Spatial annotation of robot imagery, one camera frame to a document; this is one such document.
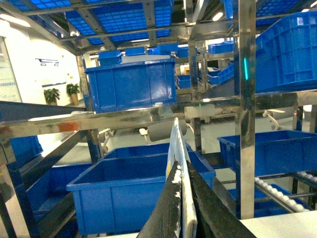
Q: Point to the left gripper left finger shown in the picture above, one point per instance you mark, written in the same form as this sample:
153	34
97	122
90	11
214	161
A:
165	220

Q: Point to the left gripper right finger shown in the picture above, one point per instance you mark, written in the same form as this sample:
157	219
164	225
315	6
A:
214	218

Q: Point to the flower gift bag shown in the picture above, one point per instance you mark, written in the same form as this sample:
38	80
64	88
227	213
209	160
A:
178	152

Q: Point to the blue crate lower front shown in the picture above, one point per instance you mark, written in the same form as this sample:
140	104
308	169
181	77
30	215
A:
118	193

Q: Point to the blue crate right shelf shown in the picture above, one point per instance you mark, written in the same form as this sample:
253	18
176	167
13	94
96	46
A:
276	152

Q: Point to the blue crate shelf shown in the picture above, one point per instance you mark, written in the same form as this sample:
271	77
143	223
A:
135	84
276	152

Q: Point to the blue crate upper shelf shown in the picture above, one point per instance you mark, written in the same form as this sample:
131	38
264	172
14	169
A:
135	84

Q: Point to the tilted blue crate upper right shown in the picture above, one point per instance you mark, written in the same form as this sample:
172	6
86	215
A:
286	55

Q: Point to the steel rack post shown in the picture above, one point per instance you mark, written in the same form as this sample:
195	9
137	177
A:
244	29

